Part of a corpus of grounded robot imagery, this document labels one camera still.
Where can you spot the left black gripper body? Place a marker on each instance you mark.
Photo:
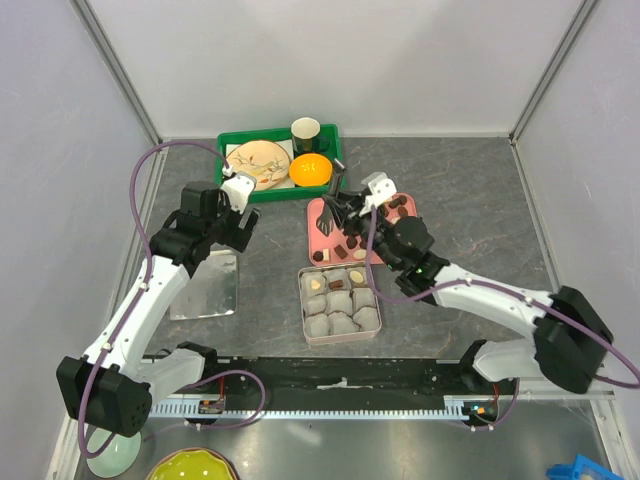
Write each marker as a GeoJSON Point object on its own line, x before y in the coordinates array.
{"type": "Point", "coordinates": [224, 228]}

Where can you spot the blue plastic object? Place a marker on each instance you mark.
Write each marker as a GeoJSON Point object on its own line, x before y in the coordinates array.
{"type": "Point", "coordinates": [581, 468]}

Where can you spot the light blue cable duct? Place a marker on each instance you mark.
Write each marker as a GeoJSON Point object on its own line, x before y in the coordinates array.
{"type": "Point", "coordinates": [195, 409]}

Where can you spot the white oval chocolate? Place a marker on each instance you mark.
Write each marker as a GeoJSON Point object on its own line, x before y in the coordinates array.
{"type": "Point", "coordinates": [356, 276]}

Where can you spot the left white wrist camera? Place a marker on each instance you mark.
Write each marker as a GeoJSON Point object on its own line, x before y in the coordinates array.
{"type": "Point", "coordinates": [238, 190]}

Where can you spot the dark green mug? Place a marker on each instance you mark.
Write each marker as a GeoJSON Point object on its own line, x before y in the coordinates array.
{"type": "Point", "coordinates": [307, 137]}

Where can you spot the silver tin lid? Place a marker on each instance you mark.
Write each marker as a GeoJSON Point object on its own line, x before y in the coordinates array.
{"type": "Point", "coordinates": [211, 292]}

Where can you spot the metal serving tongs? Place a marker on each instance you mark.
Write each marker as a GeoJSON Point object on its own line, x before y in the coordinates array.
{"type": "Point", "coordinates": [325, 220]}

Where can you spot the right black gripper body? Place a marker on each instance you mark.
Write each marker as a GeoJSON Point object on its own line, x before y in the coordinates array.
{"type": "Point", "coordinates": [352, 220]}

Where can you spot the pale green bowl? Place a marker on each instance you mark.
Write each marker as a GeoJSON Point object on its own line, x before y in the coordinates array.
{"type": "Point", "coordinates": [119, 455]}

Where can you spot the beige floral plate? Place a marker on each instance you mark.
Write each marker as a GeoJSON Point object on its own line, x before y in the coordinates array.
{"type": "Point", "coordinates": [266, 161]}

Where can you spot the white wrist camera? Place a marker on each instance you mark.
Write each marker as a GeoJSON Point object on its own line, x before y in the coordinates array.
{"type": "Point", "coordinates": [238, 190]}
{"type": "Point", "coordinates": [380, 189]}

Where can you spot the pink plastic tray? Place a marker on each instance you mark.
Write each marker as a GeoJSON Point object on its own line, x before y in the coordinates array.
{"type": "Point", "coordinates": [337, 248]}

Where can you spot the orange bowl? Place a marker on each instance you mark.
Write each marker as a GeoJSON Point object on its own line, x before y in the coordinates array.
{"type": "Point", "coordinates": [310, 170]}

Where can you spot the pink chocolate tin box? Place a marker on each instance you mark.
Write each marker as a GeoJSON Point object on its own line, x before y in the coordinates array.
{"type": "Point", "coordinates": [343, 316]}

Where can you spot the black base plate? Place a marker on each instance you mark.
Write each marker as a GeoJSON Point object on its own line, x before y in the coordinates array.
{"type": "Point", "coordinates": [345, 384]}

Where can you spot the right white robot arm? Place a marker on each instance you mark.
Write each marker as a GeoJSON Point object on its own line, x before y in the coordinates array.
{"type": "Point", "coordinates": [562, 338]}

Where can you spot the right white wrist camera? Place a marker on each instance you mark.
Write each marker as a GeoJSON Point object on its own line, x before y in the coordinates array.
{"type": "Point", "coordinates": [380, 189]}

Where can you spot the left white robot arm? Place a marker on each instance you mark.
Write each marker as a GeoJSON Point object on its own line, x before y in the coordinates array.
{"type": "Point", "coordinates": [109, 387]}

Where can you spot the yellow bowl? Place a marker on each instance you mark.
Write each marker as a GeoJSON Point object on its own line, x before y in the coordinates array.
{"type": "Point", "coordinates": [193, 463]}

